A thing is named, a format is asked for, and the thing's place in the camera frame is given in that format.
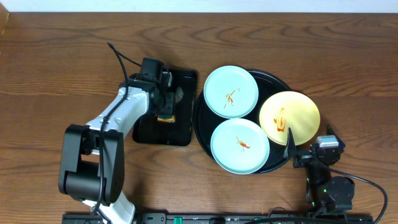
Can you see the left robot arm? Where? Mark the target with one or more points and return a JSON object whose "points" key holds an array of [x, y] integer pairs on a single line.
{"points": [[92, 166]]}

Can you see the soap foam patch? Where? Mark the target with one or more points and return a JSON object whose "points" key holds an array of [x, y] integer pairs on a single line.
{"points": [[178, 94]]}

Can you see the black rectangular tray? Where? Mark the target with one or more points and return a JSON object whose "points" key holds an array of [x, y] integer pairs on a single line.
{"points": [[148, 130]]}

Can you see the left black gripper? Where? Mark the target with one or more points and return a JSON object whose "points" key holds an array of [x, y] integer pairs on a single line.
{"points": [[168, 104]]}

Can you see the orange and green sponge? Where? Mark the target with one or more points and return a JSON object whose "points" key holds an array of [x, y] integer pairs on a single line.
{"points": [[166, 118]]}

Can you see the light blue plate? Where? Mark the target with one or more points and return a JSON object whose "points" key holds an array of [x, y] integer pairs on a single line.
{"points": [[230, 92], [239, 146]]}

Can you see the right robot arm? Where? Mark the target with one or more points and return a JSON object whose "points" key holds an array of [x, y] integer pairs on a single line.
{"points": [[327, 194]]}

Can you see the yellow plate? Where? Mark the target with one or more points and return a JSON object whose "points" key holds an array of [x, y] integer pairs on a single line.
{"points": [[289, 111]]}

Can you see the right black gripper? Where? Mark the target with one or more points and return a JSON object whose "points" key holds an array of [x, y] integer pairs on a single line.
{"points": [[304, 157]]}

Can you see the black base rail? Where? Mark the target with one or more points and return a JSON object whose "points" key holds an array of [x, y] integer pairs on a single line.
{"points": [[162, 218]]}

